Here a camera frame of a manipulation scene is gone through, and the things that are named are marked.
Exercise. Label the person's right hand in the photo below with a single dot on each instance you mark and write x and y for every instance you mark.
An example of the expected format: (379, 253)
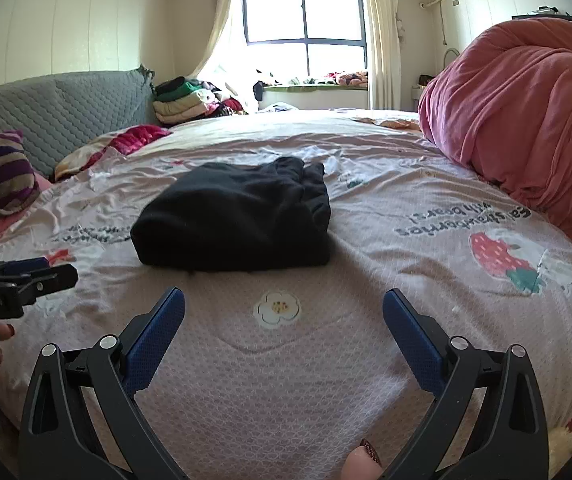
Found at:
(363, 462)

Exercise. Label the floral patterned cloth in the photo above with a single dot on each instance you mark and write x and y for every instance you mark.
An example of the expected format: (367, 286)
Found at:
(391, 122)

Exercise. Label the stack of folded clothes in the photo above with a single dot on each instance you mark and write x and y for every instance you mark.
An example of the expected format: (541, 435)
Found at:
(180, 102)

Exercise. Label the green windowsill mat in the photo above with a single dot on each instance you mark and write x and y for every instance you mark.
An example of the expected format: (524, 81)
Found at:
(316, 87)

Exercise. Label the white heart-shaped frame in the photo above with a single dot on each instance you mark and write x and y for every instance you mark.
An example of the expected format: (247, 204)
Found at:
(443, 57)

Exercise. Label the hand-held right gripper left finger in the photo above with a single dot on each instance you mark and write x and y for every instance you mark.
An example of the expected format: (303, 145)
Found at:
(158, 335)

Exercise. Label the jumbled colourful clothes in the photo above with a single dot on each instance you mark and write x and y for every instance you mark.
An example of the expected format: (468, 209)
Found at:
(225, 102)

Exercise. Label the black sweater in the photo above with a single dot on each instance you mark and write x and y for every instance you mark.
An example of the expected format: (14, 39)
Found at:
(231, 225)

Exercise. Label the purple striped pillow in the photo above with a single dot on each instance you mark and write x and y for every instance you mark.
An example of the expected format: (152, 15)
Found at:
(0, 175)

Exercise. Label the cream curtain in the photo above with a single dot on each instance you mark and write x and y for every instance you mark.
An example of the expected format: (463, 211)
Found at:
(383, 35)
(218, 25)

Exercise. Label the clothes on windowsill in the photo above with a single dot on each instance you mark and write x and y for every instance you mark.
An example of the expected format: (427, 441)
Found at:
(346, 77)

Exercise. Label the small black object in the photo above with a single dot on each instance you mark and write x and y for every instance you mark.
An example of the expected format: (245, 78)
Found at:
(257, 91)

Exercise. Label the dark framed window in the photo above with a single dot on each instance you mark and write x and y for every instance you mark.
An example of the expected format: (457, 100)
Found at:
(306, 15)

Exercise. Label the red floral cloth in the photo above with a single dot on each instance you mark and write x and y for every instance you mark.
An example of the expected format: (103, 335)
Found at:
(135, 137)

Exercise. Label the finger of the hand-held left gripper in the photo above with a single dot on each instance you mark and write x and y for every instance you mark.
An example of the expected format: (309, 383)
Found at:
(50, 280)
(20, 264)

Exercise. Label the grey quilted headboard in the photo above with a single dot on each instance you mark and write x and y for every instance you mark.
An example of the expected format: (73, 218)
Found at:
(65, 105)

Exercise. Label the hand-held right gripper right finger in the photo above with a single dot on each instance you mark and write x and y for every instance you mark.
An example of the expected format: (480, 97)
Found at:
(411, 340)

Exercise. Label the person's left hand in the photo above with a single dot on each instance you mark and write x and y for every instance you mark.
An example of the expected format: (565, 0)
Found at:
(1, 345)

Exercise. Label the white desk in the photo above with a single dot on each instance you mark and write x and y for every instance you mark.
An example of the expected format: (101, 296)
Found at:
(416, 94)

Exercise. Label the pink duvet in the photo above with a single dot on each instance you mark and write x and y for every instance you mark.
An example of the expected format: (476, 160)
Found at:
(516, 110)

